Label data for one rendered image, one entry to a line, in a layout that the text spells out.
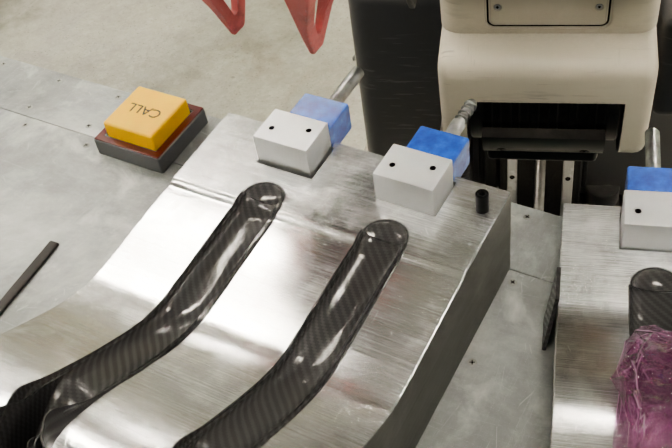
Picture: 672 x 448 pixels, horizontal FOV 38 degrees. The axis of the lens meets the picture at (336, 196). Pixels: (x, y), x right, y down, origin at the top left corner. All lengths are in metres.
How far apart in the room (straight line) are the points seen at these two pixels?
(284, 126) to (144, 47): 1.77
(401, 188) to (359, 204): 0.04
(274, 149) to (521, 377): 0.26
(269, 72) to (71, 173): 1.41
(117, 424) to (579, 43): 0.62
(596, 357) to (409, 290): 0.13
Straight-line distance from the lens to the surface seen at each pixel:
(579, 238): 0.77
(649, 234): 0.75
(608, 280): 0.74
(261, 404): 0.65
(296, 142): 0.77
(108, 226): 0.92
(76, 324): 0.72
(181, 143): 0.96
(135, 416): 0.62
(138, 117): 0.96
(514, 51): 1.02
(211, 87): 2.35
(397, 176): 0.73
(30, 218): 0.96
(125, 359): 0.69
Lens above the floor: 1.43
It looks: 45 degrees down
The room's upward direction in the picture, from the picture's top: 10 degrees counter-clockwise
